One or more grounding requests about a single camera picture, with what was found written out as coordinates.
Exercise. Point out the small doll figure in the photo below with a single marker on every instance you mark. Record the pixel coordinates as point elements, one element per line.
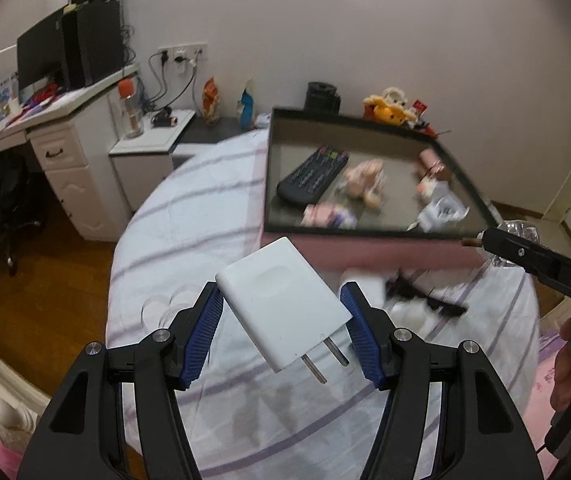
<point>365,182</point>

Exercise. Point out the orange snack bag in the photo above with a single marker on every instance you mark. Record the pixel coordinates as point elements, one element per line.
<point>211,102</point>

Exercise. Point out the small black gadget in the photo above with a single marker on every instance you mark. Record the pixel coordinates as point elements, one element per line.
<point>164,118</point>

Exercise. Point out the black office chair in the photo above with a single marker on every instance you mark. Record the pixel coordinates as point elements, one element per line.
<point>5,200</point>

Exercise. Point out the round table with striped cloth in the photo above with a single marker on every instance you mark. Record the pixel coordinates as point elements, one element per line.
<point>165,240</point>

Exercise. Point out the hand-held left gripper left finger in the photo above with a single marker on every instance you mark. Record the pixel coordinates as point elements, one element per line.
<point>200,330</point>

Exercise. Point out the black cylinder appliance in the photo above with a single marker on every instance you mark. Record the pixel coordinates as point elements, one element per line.
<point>322,97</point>

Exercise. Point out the red white small toy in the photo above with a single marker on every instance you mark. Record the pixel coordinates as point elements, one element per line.
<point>419,110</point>

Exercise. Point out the white side table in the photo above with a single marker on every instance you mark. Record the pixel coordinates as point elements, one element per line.
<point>140,165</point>

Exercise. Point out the yellow white plush toy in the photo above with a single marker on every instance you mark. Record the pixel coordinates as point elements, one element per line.
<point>388,107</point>

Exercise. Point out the clear plastic trinket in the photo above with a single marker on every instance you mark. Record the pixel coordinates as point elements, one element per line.
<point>518,232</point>

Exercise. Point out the clear bottle with orange cap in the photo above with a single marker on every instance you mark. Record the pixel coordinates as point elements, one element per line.
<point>131,110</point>

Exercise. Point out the black hair clip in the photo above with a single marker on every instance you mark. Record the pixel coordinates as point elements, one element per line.
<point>423,295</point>

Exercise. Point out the black computer tower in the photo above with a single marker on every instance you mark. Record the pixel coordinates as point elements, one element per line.
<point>90,45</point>

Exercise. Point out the black computer monitor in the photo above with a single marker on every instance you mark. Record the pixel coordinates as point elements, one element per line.
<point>40,52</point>

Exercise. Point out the white pink block toy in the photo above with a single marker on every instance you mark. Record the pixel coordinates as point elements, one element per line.
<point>428,189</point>

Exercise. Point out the rose gold cup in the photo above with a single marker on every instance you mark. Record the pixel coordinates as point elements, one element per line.
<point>434,162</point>

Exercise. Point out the orange red box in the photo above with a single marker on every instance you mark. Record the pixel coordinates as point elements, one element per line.
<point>428,130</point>

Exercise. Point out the white bed frame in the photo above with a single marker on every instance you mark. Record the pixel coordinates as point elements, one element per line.
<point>5,395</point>

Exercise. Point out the white desk with drawers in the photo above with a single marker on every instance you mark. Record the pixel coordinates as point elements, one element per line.
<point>75,180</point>

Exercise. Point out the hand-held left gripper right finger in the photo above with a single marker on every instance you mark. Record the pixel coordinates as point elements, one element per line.
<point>365,335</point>

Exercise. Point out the blue white bag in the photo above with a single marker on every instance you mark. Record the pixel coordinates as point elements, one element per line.
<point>247,105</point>

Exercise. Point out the dark top low table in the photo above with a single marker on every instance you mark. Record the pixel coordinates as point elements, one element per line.
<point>215,132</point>

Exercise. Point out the pink box with dark rim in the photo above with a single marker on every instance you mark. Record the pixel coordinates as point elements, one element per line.
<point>380,255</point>

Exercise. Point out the black remote control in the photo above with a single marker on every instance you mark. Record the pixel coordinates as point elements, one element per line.
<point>313,175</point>

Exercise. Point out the white wall socket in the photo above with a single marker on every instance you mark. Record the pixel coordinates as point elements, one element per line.
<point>183,53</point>

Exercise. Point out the white charger plug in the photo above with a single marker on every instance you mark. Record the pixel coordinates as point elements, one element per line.
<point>285,300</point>

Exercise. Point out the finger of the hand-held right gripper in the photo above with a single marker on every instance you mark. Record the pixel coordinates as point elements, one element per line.
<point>520,251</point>

